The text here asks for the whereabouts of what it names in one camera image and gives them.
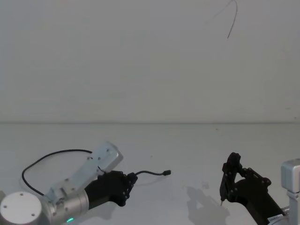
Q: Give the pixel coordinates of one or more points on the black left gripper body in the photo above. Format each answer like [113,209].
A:
[105,187]

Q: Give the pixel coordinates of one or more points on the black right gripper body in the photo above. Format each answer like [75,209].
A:
[255,199]

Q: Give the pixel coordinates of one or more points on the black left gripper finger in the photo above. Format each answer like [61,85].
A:
[125,195]
[132,178]

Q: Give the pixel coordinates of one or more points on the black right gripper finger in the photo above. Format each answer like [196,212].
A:
[232,168]
[257,179]

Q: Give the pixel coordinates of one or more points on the right robot arm with grey bracket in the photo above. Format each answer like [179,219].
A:
[290,175]

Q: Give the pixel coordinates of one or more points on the left robot arm with grey bracket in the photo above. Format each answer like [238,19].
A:
[21,206]

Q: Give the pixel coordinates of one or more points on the white table cloth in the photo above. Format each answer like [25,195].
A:
[164,150]

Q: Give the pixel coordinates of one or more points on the plain pale wall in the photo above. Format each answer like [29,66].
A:
[117,58]

